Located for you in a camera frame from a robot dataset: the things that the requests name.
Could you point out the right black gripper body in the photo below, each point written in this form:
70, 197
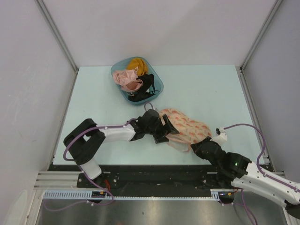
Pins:
200, 154

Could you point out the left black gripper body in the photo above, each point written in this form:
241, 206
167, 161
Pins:
158, 128

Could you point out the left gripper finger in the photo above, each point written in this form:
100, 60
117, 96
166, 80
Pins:
161, 139
169, 127

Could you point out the floral mesh laundry bag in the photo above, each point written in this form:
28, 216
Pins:
190, 131

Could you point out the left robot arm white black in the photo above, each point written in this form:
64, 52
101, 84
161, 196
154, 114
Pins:
85, 140

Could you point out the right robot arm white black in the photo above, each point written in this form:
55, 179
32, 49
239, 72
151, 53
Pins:
238, 171

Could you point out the black bra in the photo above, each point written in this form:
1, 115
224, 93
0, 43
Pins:
149, 89

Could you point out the pink bra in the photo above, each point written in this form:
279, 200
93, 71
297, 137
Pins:
127, 80

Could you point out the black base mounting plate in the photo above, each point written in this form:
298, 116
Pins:
146, 189

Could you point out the teal plastic basin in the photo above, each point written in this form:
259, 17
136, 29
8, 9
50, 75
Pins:
122, 66

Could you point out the mustard yellow garment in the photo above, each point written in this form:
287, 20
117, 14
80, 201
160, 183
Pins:
139, 66

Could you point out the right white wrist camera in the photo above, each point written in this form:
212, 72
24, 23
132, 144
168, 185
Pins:
221, 136

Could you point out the aluminium rail beam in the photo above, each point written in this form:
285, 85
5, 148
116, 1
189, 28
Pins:
58, 179

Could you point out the grey slotted cable duct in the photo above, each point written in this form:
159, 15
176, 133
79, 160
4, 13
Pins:
206, 195

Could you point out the left aluminium frame post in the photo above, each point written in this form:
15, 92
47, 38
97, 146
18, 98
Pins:
56, 33

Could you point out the aluminium frame post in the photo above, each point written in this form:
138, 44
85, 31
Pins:
56, 33
266, 24

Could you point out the right aluminium frame post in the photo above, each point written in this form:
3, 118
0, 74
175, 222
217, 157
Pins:
266, 24

